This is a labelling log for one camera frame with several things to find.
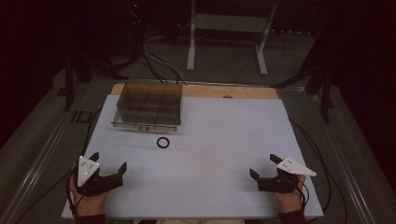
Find white table mat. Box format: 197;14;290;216
61;94;325;220

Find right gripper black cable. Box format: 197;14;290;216
289;118;348;224

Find clear brown compartment box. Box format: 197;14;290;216
111;82;184;133

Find person's left hand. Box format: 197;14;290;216
68;173;109;217

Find black tripod stand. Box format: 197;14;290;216
63;0;148;112
270;18;337;124

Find person's right hand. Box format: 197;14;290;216
272;175;307;215

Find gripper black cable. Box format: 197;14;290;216
12;106;104;224
289;118;348;224

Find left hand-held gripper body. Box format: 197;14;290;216
75;155;124;198

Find white metal stand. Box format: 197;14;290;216
186;0;278;77

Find black floor cables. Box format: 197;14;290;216
140;41;189;87

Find black ring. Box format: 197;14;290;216
156;136;171;149

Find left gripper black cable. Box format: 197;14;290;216
12;106;104;224

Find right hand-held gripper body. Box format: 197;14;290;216
257;156;318;194

